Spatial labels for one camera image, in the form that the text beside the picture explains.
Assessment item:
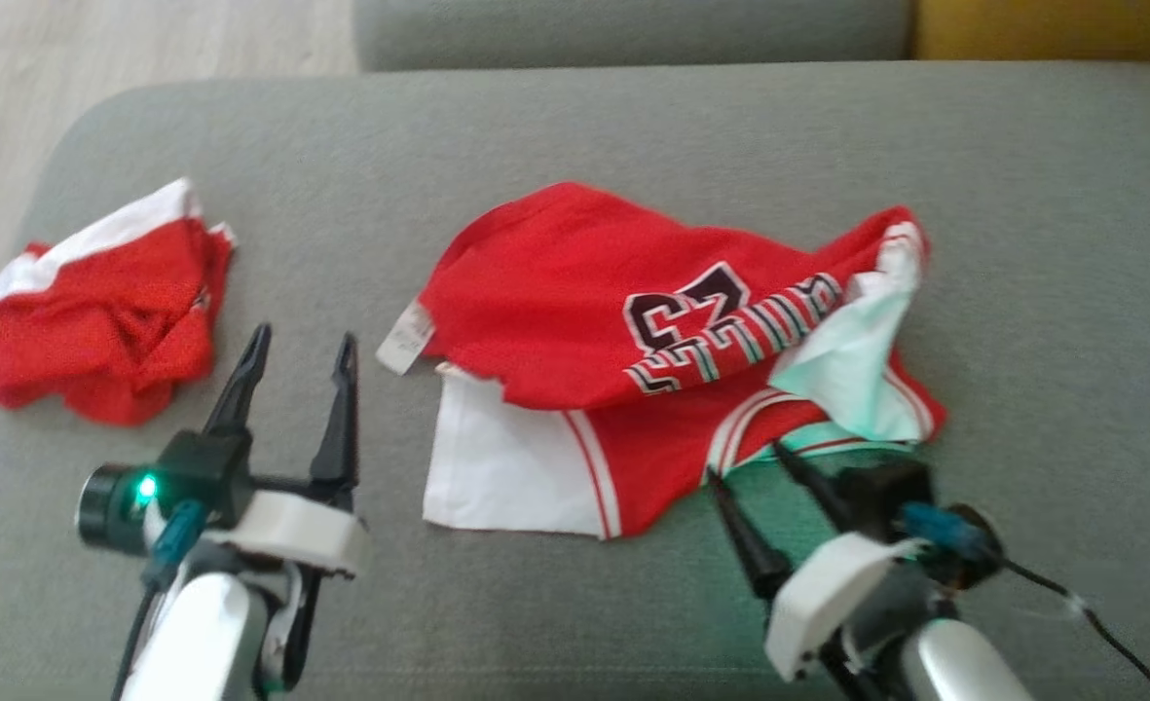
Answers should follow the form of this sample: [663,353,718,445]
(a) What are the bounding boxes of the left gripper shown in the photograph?
[156,323,368,684]

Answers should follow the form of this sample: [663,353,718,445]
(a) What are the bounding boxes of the red basketball jersey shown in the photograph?
[376,181,947,541]

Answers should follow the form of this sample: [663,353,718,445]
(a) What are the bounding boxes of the yellow sofa backrest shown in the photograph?
[910,0,1150,64]

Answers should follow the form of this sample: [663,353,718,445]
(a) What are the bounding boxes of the red white shorts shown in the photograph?
[0,177,238,427]

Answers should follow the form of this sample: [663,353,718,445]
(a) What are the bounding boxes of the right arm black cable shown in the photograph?
[998,555,1150,701]

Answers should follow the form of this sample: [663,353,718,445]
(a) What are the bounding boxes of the grey sofa seat cushion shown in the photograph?
[352,0,916,71]

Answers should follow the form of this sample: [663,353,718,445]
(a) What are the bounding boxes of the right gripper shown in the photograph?
[705,441,938,684]

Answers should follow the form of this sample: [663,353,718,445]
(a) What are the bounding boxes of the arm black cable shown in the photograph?
[112,501,210,701]
[998,555,1150,701]

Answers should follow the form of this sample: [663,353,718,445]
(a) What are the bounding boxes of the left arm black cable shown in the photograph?
[112,501,210,701]

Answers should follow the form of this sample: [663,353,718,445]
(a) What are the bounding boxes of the grey ottoman cushion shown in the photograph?
[0,60,1150,701]

